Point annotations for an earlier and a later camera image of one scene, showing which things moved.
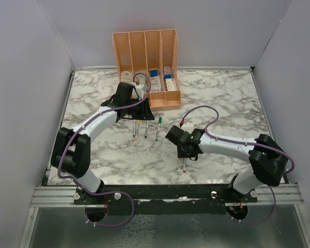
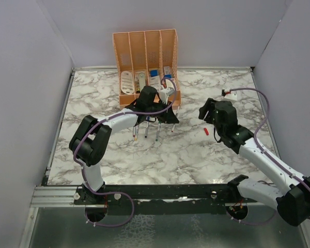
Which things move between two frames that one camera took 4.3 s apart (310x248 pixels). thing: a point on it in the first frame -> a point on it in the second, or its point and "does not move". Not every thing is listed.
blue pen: [146, 128] does not move
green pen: [160, 120] does not move
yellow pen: [137, 128] does not move
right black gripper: [182, 154] -> [210, 106]
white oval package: [126, 76] does not move
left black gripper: [146, 112] -> [168, 117]
